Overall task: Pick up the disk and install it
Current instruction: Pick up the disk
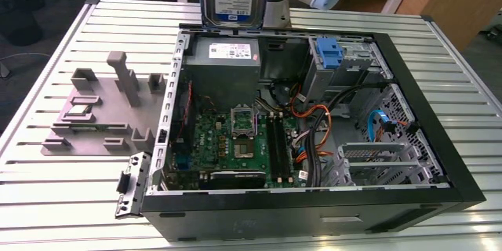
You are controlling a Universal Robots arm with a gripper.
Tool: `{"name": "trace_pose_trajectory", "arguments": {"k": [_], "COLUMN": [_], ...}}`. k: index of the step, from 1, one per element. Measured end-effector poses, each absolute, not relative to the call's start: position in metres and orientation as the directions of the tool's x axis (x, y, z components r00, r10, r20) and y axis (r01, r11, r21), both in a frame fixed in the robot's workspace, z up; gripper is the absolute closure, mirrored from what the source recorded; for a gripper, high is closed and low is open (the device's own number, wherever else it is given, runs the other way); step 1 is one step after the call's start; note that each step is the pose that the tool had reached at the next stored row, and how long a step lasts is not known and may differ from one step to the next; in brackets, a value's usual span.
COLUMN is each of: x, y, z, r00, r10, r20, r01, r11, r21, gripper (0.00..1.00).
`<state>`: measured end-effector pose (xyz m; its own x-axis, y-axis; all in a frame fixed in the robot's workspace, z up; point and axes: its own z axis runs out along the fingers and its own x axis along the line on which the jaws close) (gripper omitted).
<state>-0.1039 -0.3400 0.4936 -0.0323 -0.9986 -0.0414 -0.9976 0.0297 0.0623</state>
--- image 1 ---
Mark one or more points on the black graphics card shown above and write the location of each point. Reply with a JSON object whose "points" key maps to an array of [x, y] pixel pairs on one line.
{"points": [[235, 179]]}

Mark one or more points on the green motherboard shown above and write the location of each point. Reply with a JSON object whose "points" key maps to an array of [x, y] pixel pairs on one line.
{"points": [[211, 133]]}

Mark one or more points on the CPU socket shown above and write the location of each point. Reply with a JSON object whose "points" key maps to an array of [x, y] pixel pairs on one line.
{"points": [[244, 150]]}

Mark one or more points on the gray parts rack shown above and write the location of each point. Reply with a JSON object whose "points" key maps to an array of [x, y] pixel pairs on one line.
{"points": [[113, 115]]}

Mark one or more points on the blue drive latch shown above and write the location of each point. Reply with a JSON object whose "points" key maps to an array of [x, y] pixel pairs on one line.
{"points": [[328, 54]]}

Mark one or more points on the black RAM slot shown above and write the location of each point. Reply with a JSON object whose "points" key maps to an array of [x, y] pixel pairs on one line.
{"points": [[284, 148], [273, 148]]}

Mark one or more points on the green RAM stick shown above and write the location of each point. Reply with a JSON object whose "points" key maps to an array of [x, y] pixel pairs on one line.
{"points": [[88, 129]]}

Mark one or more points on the black chair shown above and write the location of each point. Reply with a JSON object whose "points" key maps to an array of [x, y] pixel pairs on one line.
{"points": [[18, 13]]}

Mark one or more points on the metal disk bay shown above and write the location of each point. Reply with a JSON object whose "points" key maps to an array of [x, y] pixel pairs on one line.
{"points": [[372, 146]]}

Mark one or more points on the locking lever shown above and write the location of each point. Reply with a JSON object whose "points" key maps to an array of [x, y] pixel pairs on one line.
{"points": [[255, 127]]}

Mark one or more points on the black PC case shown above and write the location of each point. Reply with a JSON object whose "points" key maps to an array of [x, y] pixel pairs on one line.
{"points": [[273, 215]]}

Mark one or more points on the gray power supply unit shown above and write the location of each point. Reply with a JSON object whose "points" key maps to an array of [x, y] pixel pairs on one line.
{"points": [[227, 54]]}

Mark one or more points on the metal drive cage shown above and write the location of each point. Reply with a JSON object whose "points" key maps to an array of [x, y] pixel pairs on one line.
{"points": [[322, 83]]}

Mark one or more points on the silver CPU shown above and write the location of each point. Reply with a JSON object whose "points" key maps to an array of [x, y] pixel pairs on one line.
{"points": [[77, 110]]}

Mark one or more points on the metal case latch bracket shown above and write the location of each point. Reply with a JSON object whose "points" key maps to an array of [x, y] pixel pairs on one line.
{"points": [[135, 180]]}

